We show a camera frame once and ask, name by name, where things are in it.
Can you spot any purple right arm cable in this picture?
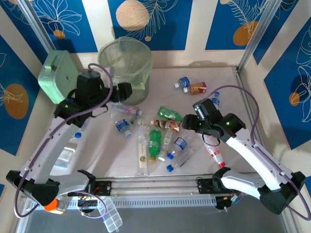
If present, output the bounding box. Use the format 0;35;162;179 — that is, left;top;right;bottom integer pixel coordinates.
205;84;311;221

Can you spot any tall clear beige label bottle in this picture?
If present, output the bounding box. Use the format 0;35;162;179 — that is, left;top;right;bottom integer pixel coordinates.
137;134;149;177

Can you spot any clear bottle purple label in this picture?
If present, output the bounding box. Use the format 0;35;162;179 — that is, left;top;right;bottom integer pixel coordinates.
111;102;143;117

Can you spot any clear bottle red cap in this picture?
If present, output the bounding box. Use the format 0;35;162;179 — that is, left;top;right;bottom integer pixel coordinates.
203;139;226;168

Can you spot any orange red label bottle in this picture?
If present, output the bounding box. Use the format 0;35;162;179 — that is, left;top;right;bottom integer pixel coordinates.
183;82;207;95

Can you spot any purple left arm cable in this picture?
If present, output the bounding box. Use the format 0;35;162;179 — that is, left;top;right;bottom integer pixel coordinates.
13;63;114;219

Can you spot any green bottle green label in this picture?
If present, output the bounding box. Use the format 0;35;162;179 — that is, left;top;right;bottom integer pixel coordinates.
157;106;184;122

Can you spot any shiny clear plastic container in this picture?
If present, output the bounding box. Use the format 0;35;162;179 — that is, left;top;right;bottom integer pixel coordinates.
53;147;76;174

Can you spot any clear plastic organizer box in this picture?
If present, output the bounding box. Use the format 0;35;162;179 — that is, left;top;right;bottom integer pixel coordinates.
97;197;123;233

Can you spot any wire mesh waste bin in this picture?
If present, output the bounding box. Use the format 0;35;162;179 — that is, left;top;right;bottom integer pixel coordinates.
97;36;154;106

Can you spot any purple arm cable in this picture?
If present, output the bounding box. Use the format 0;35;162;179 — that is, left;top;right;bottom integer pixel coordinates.
205;84;311;221
13;63;114;219

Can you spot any small wired circuit board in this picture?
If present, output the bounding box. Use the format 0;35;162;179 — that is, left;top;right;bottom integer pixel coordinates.
77;194;99;210
215;193;245;212

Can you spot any aluminium frame post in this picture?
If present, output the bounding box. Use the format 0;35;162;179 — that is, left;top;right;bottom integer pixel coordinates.
17;0;57;53
238;0;287;71

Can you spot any mint green carry case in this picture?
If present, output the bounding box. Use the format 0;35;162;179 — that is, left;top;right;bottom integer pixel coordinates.
37;50;81;105

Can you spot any green bottle yellow cap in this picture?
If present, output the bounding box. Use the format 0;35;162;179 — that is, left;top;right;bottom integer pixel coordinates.
148;129;163;163

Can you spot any clear bottle blue wrap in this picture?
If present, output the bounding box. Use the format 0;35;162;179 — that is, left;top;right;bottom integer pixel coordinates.
210;91;222;109

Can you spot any grey slotted cable duct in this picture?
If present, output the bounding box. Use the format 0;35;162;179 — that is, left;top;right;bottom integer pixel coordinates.
65;196;217;210

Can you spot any green plastic bin liner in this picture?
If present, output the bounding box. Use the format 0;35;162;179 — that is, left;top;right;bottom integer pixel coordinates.
97;36;154;92

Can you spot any clear bottle blue cap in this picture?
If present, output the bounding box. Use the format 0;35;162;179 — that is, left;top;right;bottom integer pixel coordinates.
166;147;195;172
74;122;89;139

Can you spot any blue label blue cap bottle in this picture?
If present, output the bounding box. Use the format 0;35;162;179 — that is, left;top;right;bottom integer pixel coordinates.
166;131;194;160

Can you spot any aluminium table side rail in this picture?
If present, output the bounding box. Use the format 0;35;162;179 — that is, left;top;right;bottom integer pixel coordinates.
232;67;301;233

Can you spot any small blue label bottle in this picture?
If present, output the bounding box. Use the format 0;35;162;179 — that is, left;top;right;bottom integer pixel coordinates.
173;76;191;89

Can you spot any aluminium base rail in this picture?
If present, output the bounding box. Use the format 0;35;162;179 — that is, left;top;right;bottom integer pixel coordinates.
23;172;258;198

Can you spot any orange cap jar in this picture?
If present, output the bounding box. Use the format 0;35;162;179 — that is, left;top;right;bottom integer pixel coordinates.
43;198;68;216

